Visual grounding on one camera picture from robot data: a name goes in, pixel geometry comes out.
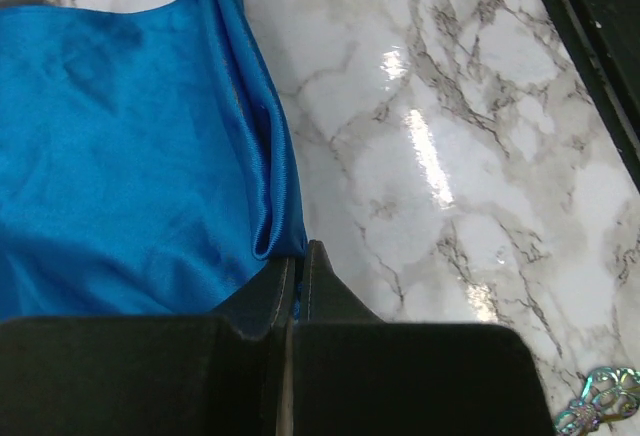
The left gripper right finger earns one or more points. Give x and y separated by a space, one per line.
324 298

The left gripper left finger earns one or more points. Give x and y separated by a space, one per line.
263 303

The blue cloth napkin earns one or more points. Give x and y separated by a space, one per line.
146 162

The iridescent gold spoon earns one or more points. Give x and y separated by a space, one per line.
609 395

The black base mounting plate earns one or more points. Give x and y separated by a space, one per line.
602 38

